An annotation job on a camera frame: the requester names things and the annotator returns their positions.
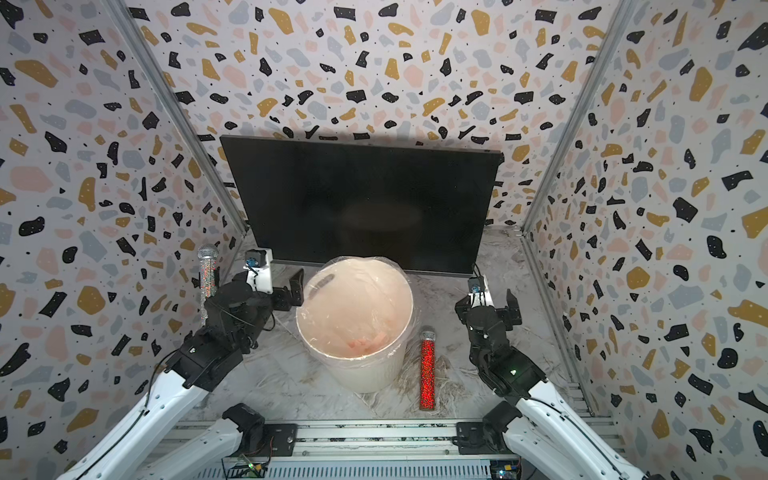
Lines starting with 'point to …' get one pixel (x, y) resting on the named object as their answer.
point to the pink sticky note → (369, 345)
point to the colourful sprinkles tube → (208, 254)
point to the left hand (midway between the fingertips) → (283, 269)
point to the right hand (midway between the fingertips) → (493, 296)
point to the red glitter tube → (427, 395)
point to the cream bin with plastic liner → (355, 317)
